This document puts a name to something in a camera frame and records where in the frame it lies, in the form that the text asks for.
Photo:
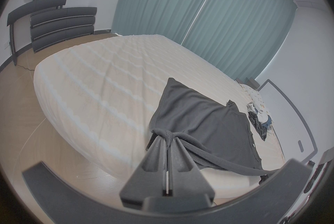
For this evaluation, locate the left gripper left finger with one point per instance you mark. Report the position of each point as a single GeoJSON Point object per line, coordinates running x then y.
{"type": "Point", "coordinates": [154, 183]}

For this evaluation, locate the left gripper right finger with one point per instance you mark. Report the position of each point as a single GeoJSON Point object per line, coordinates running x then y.
{"type": "Point", "coordinates": [182, 181]}

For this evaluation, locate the black T-shirt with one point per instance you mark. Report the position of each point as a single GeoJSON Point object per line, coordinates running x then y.
{"type": "Point", "coordinates": [208, 118]}

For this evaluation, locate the pile of clothes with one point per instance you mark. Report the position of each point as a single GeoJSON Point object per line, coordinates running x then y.
{"type": "Point", "coordinates": [263, 117]}

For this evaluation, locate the bed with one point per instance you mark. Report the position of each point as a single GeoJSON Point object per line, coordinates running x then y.
{"type": "Point", "coordinates": [104, 92]}

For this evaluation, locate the black shiny garment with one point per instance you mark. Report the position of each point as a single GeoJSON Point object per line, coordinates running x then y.
{"type": "Point", "coordinates": [261, 130]}

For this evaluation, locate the white printed pillow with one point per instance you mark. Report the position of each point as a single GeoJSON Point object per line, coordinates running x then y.
{"type": "Point", "coordinates": [257, 95]}

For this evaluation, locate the grey bedside table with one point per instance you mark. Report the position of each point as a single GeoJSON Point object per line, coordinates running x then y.
{"type": "Point", "coordinates": [248, 83]}

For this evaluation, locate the dark chest of drawers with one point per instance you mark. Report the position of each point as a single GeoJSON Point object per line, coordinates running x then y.
{"type": "Point", "coordinates": [62, 27]}

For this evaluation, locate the dark dressing table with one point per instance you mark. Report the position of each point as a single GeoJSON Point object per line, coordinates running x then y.
{"type": "Point", "coordinates": [36, 6]}

